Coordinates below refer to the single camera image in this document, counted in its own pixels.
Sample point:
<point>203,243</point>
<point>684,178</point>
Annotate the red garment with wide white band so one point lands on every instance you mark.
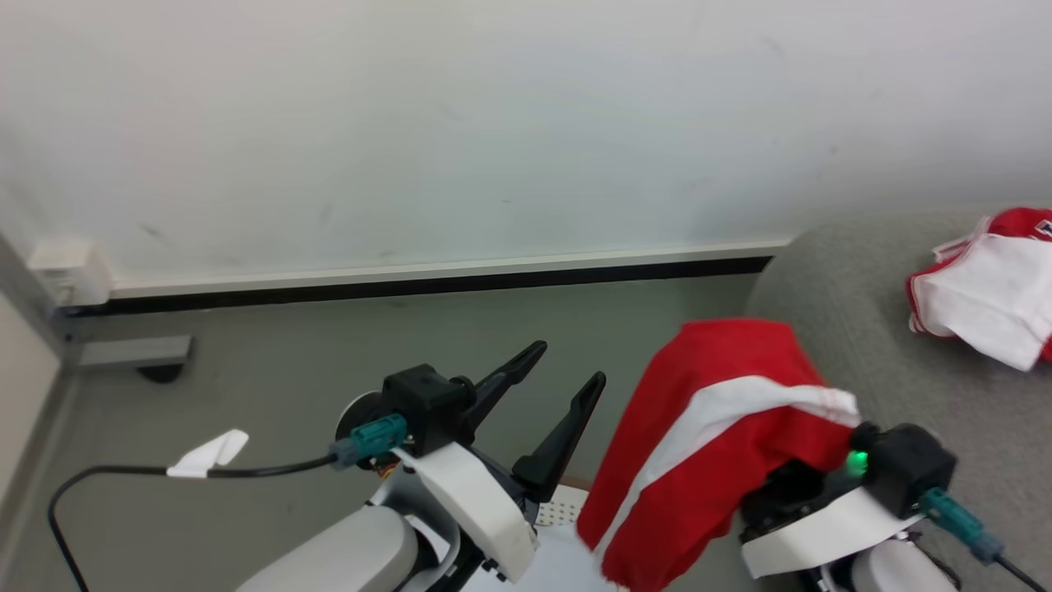
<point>699,460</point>

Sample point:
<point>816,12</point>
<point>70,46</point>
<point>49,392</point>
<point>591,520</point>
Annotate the grey floor skirting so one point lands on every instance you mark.
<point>33,460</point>

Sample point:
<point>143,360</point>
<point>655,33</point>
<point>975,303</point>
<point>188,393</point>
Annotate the red garment with striped trim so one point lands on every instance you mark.
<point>986,304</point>

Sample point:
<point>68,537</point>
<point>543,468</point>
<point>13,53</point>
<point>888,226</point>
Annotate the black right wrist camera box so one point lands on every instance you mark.
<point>904,464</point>

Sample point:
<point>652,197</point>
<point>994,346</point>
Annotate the grey metal frame post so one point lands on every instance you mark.
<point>29,312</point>

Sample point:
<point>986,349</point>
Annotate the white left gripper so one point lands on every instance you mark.
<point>481,501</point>

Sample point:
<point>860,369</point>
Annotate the white wall socket box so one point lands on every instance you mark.
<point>70,271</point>

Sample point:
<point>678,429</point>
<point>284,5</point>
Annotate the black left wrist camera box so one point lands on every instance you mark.
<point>427,403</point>

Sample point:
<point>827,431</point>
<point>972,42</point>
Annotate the white brown-rimmed laundry basket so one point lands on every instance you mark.
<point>563,510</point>

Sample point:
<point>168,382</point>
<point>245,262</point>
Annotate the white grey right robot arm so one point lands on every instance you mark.
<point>896,571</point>

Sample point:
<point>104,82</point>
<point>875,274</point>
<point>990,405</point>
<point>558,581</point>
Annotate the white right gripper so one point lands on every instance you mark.
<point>822,534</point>

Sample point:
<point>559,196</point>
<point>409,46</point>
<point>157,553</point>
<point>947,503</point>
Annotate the black wall base strip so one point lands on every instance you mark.
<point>427,288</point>

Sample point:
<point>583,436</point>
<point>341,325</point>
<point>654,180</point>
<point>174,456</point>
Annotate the black round foot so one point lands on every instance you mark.
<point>160,374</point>

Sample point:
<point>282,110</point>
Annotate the grey fabric sofa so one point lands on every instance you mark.
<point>863,345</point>

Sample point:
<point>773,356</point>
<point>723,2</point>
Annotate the grey metal foot bar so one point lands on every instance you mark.
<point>136,351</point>

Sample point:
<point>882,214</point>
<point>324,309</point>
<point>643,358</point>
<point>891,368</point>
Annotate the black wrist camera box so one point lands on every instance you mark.
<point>904,464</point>
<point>427,403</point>

